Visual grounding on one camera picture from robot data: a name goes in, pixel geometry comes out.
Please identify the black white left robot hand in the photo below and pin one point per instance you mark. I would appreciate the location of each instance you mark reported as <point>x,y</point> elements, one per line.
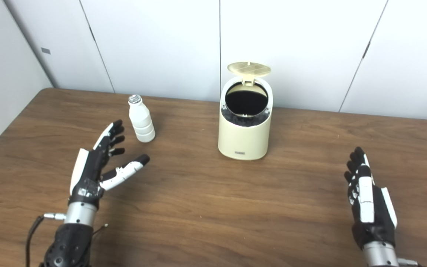
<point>87,174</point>

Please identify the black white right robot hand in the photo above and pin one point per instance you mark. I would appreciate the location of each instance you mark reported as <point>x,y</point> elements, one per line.
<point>367,200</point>

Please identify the small white plastic bottle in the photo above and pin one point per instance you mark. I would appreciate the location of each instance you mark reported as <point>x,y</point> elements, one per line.
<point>142,124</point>

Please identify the cream-colored desktop trash bin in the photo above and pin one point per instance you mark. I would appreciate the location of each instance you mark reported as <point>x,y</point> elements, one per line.
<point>243,139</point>

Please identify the round cream bin lid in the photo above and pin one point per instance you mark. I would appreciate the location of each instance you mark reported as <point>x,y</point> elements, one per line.
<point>249,69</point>

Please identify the black bin liner bag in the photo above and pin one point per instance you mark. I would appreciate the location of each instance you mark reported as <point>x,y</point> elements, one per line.
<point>245,101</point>

